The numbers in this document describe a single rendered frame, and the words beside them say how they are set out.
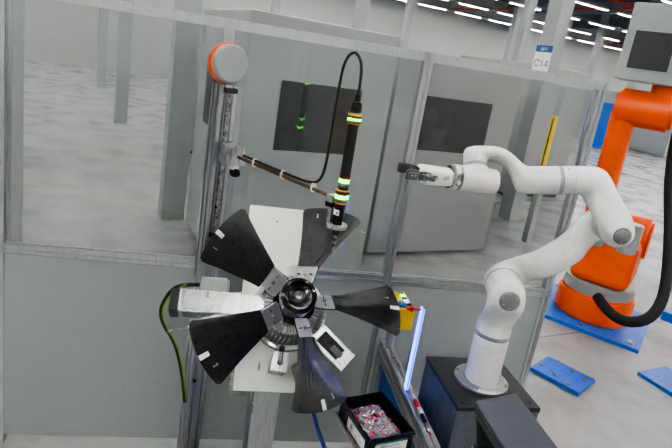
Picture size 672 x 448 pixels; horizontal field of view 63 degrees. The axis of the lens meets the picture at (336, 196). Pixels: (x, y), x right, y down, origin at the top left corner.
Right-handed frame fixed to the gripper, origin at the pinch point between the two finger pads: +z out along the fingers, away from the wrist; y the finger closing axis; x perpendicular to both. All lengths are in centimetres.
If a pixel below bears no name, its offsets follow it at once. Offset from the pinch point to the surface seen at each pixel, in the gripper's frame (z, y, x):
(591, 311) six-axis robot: -270, 228, -150
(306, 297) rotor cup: 26, -6, -44
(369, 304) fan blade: 3.5, -1.7, -46.6
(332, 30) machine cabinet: -11, 277, 47
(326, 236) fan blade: 19.2, 11.8, -28.9
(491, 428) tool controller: -10, -67, -43
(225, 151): 57, 49, -11
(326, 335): 16, 0, -60
